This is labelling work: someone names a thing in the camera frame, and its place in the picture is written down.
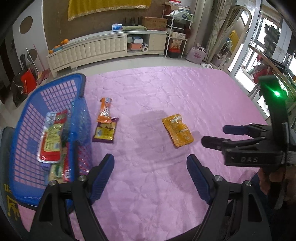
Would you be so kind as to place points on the blue plastic basket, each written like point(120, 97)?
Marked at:
point(28, 176)

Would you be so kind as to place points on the person's right hand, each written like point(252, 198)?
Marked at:
point(283, 174)

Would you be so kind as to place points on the blue tissue pack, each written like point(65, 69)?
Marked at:
point(116, 27)

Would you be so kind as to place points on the red shopping bag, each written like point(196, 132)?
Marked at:
point(29, 82)

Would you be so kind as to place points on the brown cardboard box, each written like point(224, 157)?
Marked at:
point(152, 23)

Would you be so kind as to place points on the oranges on blue plate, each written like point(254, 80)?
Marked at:
point(59, 46)

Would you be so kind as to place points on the yellow wall cloth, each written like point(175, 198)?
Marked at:
point(80, 8)

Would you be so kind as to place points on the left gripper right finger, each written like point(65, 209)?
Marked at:
point(235, 211)

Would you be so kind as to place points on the white metal shelf rack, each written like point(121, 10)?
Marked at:
point(178, 27)

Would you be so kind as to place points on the grey patterned chair cover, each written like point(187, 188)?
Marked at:
point(9, 206)

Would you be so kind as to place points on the orange sausage snack packet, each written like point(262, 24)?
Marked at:
point(104, 112)

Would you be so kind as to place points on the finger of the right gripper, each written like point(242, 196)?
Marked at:
point(212, 142)
point(235, 130)

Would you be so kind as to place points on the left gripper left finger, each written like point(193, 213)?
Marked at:
point(51, 220)

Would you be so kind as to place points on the black bag on floor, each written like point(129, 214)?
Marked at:
point(18, 92)

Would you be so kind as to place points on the silver red snack pouch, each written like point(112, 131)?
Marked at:
point(50, 146)

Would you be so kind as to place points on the pink white tote bag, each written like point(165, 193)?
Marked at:
point(196, 54)

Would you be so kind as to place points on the cream TV cabinet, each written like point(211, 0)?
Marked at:
point(105, 46)

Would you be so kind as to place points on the pink quilted table cover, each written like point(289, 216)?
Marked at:
point(150, 194)

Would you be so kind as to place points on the green cracker packet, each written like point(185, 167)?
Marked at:
point(57, 170)

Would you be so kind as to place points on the purple yellow chip packet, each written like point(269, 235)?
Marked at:
point(105, 132)

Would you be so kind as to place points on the yellow snack pouch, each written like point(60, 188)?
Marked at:
point(178, 131)

